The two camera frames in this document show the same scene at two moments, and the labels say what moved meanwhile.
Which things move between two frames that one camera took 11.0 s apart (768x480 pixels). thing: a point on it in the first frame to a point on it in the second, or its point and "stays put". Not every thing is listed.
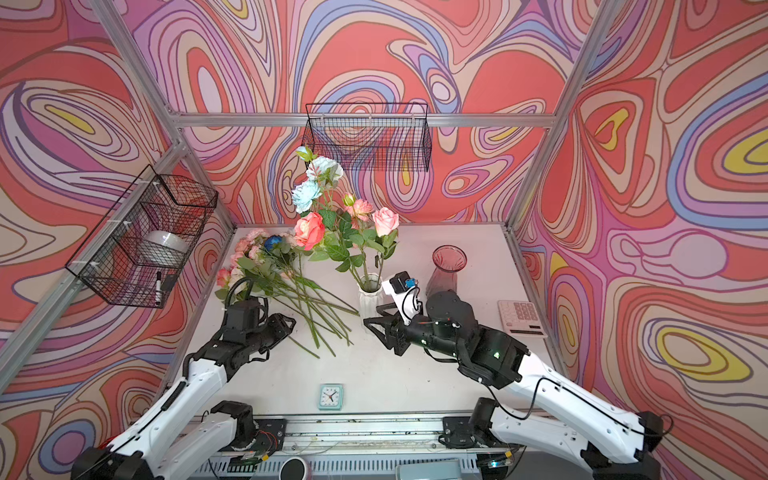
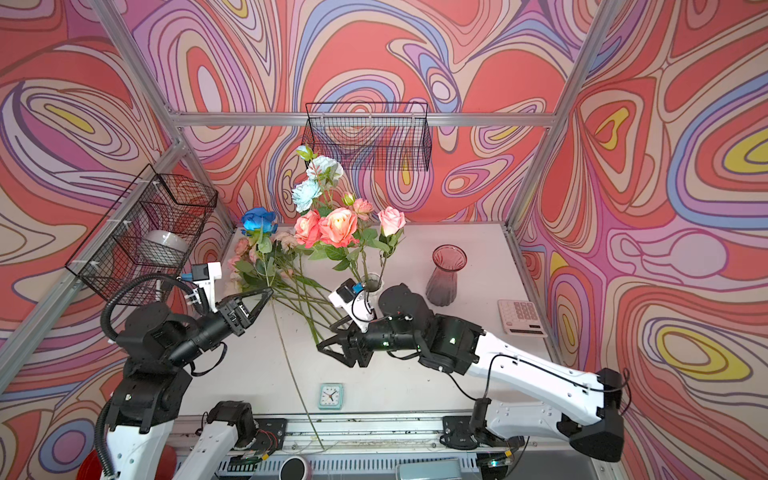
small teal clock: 331,397 stays put
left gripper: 281,328 to 240,321
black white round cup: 293,468 stays put
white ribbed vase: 370,296 stays put
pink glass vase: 448,259 stays put
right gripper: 389,340 to 356,338
